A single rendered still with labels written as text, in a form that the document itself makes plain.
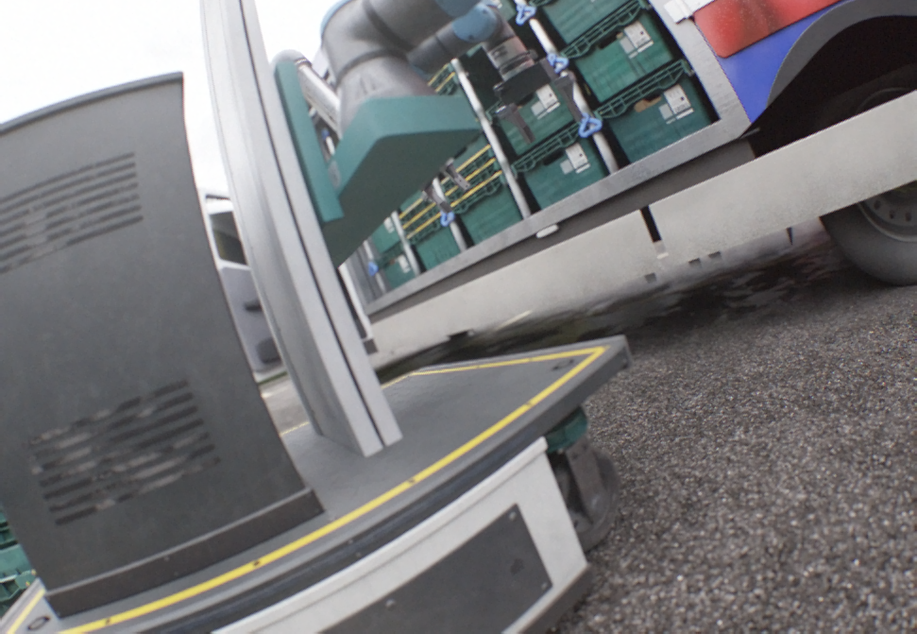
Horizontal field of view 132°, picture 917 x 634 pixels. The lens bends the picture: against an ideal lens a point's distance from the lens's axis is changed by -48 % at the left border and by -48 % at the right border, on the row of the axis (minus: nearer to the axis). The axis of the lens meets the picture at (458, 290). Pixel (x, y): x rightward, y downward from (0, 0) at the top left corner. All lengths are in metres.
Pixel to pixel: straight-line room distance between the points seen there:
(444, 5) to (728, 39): 0.88
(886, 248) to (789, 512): 0.90
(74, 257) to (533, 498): 0.53
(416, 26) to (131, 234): 0.43
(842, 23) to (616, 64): 0.81
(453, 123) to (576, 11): 1.19
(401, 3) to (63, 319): 0.53
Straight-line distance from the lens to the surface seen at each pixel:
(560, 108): 1.62
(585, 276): 1.44
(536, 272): 1.56
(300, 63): 1.20
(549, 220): 1.47
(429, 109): 0.51
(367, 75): 0.56
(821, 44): 1.25
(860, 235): 1.35
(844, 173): 1.22
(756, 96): 1.22
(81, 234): 0.45
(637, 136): 1.47
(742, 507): 0.71
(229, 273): 3.46
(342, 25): 0.62
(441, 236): 2.15
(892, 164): 1.25
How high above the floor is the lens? 0.47
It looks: 1 degrees up
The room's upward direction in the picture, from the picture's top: 22 degrees counter-clockwise
